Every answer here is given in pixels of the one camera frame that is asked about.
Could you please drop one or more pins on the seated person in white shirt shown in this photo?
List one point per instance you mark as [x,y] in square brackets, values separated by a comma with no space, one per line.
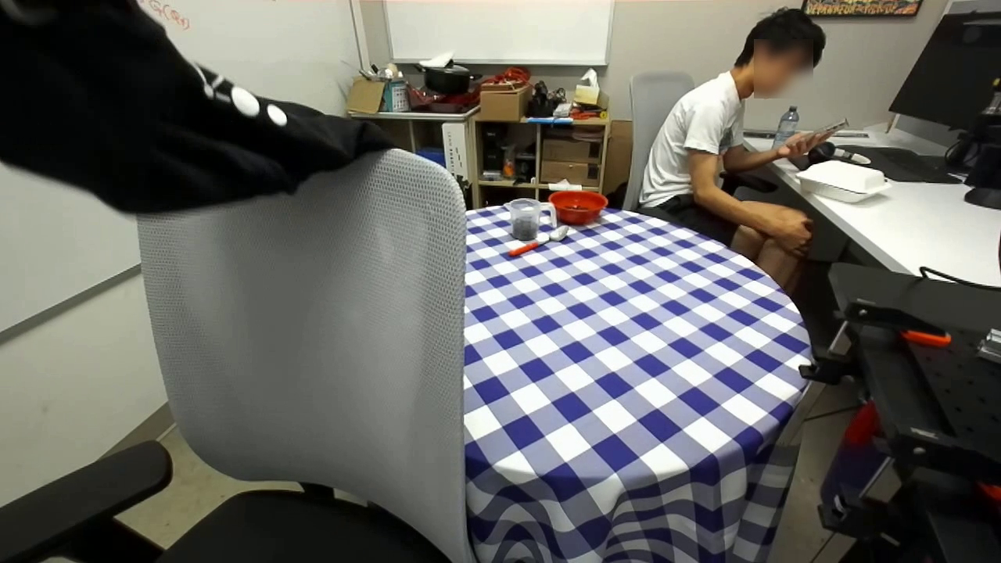
[693,137]

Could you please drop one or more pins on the orange black clamp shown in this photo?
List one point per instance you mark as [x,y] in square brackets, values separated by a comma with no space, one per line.
[927,339]

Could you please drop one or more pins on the white desk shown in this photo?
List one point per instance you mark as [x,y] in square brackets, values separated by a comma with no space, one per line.
[918,237]

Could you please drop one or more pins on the grey mesh office chair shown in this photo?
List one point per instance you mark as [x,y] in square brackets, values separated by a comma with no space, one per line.
[313,315]

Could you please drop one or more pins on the framed picture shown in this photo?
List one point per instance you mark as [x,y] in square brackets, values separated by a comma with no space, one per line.
[864,7]

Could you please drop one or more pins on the wooden shelf unit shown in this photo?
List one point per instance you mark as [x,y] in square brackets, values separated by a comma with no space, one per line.
[536,124]

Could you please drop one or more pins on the black computer monitor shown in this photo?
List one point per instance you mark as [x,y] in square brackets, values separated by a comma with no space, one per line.
[955,66]

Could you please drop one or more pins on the red clamp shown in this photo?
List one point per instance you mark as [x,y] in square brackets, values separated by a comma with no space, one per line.
[860,426]

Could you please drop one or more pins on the tissue box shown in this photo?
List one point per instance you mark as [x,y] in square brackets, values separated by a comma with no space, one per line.
[585,91]

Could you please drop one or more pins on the red bowl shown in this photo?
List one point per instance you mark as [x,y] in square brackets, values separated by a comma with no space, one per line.
[581,209]

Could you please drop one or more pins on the black pot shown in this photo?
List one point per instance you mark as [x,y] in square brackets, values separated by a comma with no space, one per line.
[445,78]

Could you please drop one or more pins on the white wall board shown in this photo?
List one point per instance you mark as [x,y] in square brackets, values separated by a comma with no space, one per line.
[502,32]

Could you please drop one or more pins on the black robot table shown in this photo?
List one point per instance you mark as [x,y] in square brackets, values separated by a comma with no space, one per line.
[940,408]

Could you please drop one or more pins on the black bag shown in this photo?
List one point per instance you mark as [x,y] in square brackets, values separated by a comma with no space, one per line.
[544,102]

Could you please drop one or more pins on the blue white checkered tablecloth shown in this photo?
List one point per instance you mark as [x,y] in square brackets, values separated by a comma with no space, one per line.
[626,394]

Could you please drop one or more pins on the grey chair backrest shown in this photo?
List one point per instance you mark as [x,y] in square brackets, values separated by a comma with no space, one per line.
[652,126]

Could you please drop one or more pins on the cardboard box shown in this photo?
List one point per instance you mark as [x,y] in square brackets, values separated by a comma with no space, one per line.
[504,105]
[364,97]

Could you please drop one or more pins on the clear water bottle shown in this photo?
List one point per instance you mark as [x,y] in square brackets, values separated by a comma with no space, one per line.
[788,126]

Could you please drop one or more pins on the white foam container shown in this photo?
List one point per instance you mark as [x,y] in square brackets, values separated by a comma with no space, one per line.
[844,180]

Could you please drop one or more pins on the smartphone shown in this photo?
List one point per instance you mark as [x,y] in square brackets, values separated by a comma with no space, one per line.
[833,130]

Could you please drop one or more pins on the black keyboard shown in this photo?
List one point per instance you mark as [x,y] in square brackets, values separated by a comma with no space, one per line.
[908,163]

